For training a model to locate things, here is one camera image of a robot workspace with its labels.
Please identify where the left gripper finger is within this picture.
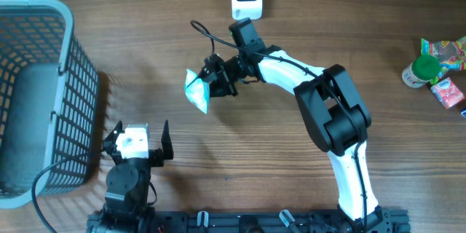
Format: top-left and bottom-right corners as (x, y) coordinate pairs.
(161, 119), (174, 160)
(102, 121), (123, 164)

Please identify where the mint wet wipes pack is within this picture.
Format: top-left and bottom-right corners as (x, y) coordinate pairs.
(184, 69), (210, 114)

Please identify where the green lid plastic jar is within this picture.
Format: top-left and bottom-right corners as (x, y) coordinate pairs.
(402, 55), (441, 88)

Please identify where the green Haribo candy bag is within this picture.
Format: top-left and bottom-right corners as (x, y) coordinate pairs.
(421, 36), (465, 84)

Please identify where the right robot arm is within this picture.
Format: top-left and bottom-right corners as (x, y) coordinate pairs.
(196, 18), (381, 232)

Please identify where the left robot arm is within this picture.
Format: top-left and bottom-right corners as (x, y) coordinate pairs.
(86, 122), (174, 233)

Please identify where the grey plastic mesh basket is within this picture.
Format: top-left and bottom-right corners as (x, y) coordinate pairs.
(1, 0), (99, 209)

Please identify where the right black camera cable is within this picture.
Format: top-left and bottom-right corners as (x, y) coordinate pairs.
(185, 19), (368, 231)

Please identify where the black camera cable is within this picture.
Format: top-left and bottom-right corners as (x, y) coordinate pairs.
(185, 19), (368, 231)
(31, 151), (110, 233)

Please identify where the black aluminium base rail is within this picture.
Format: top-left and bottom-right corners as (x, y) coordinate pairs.
(86, 209), (411, 233)

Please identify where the left black camera cable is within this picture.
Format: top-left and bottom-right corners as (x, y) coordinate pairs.
(31, 151), (110, 233)

